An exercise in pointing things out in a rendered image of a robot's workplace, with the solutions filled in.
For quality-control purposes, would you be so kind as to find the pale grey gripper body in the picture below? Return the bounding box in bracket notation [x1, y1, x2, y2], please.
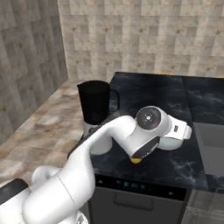
[158, 136, 184, 151]

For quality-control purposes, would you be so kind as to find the grey cupboard door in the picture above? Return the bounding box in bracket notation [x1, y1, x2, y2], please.
[182, 188, 224, 224]

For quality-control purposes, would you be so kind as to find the grey sink basin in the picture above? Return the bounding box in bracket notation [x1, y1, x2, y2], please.
[192, 122, 224, 179]

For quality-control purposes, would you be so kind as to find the dark grey dishwasher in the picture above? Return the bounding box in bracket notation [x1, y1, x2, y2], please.
[87, 173, 188, 224]

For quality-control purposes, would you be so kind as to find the black blender with white base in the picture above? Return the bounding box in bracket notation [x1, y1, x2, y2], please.
[76, 80, 121, 156]

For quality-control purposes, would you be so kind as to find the dark dishwasher handle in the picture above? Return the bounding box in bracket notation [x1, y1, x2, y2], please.
[112, 192, 155, 212]

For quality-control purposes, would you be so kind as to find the yellow pear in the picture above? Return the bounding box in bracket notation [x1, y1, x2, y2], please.
[129, 157, 144, 165]

